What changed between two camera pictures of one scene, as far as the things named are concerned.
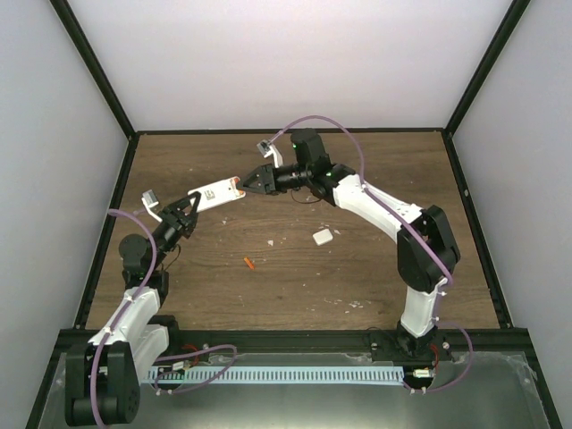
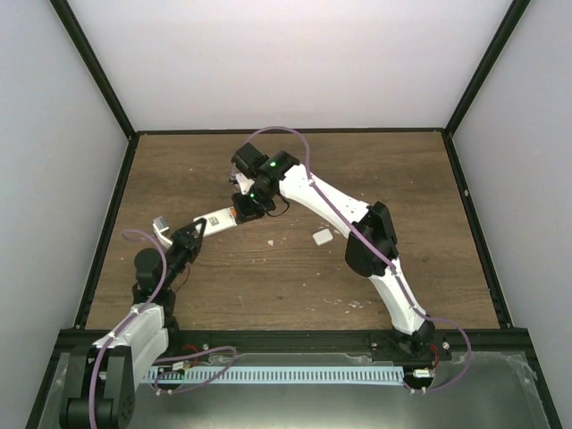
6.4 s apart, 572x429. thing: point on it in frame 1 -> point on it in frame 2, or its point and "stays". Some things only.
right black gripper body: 279,185 -> 255,207
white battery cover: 322,237 stays
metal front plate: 481,391 stays
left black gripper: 178,220 -> 189,243
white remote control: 218,194 -> 216,223
